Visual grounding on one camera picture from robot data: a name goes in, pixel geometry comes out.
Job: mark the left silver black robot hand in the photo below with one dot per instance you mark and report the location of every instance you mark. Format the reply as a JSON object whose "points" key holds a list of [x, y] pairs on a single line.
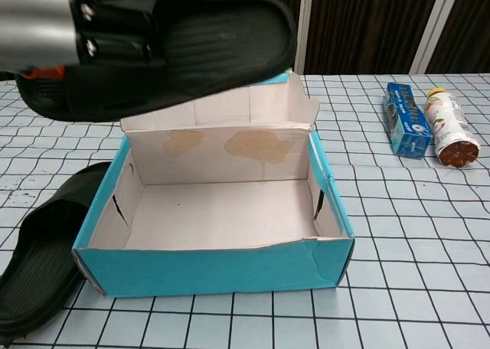
{"points": [[38, 23]]}

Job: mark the black rubber slipper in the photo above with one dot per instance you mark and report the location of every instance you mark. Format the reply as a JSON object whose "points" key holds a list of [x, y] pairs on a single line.
{"points": [[42, 257], [214, 43]]}

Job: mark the light blue cardboard shoe box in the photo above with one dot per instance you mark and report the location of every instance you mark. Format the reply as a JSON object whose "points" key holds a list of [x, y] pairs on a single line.
{"points": [[214, 265]]}

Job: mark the blue cardboard carton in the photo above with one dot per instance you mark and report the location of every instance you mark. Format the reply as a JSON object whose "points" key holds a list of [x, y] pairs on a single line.
{"points": [[407, 119]]}

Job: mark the white bottle with yellow cap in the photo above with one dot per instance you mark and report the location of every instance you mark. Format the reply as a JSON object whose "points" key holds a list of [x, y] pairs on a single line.
{"points": [[449, 127]]}

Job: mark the light blue checked tablecloth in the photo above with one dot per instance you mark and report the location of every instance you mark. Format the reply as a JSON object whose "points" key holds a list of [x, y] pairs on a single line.
{"points": [[383, 288]]}

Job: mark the white metal frame strut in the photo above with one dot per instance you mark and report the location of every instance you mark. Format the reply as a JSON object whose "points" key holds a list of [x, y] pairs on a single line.
{"points": [[306, 23], [430, 27]]}

